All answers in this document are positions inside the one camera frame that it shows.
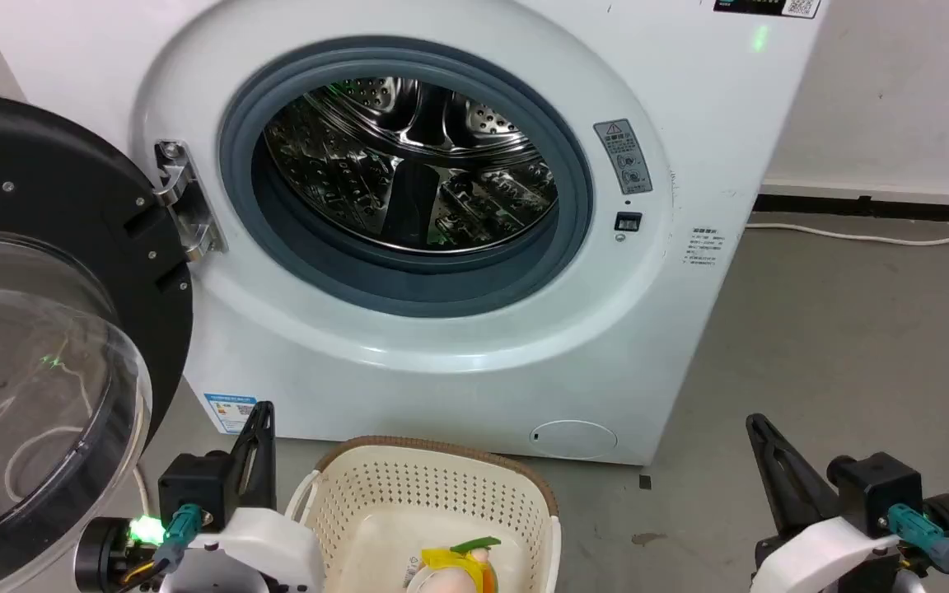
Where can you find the steel washer drum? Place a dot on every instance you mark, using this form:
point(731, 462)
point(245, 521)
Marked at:
point(409, 165)

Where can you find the white front-load washing machine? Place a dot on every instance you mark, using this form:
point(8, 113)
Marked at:
point(441, 387)

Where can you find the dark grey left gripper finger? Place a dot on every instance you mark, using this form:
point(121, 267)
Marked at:
point(256, 461)

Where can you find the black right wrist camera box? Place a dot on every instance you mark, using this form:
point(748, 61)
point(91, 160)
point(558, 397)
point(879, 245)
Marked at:
point(874, 490)

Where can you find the grey rubber door gasket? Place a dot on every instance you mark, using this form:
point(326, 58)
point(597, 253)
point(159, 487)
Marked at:
point(409, 284)

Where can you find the black round glass washer door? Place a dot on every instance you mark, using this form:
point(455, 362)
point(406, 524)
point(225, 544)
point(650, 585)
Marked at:
point(46, 181)

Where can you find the black door latch slot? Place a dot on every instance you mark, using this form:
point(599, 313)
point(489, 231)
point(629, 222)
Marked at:
point(628, 221)

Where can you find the grey warning sticker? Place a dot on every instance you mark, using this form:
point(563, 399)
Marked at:
point(624, 156)

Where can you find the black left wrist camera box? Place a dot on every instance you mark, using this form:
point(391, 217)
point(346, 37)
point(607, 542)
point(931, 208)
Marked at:
point(194, 486)

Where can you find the blue energy label sticker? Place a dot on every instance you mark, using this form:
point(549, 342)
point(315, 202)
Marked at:
point(229, 413)

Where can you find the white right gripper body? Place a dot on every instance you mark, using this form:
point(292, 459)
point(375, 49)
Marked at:
point(820, 556)

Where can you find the cream perforated laundry basket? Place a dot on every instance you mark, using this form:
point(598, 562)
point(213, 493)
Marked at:
point(376, 502)

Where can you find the yellow green plush toy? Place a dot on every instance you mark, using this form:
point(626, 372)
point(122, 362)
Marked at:
point(454, 568)

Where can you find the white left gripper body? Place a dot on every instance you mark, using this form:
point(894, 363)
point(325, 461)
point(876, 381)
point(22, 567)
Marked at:
point(260, 548)

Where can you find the metal door hinge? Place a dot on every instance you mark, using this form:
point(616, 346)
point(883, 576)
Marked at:
point(186, 206)

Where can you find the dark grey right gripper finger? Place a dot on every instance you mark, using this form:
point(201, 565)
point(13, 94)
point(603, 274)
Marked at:
point(787, 478)

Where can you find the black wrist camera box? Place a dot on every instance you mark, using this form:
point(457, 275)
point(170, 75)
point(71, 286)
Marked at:
point(874, 490)
point(194, 486)

